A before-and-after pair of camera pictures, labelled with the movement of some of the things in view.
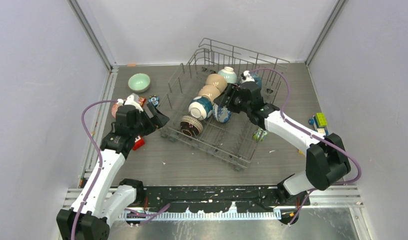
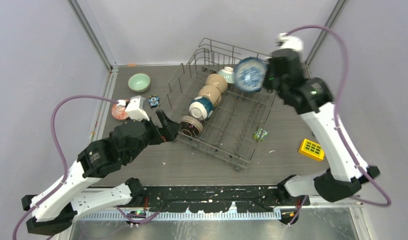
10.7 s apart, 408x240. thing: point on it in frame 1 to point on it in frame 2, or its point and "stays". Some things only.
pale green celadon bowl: (139, 82) stays
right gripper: (232, 91) to (267, 83)
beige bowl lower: (210, 91) stays
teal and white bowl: (200, 107) stays
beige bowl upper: (217, 80) stays
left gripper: (159, 120) to (168, 132)
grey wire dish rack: (192, 118) stays
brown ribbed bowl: (190, 126) stays
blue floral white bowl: (222, 114) to (250, 74)
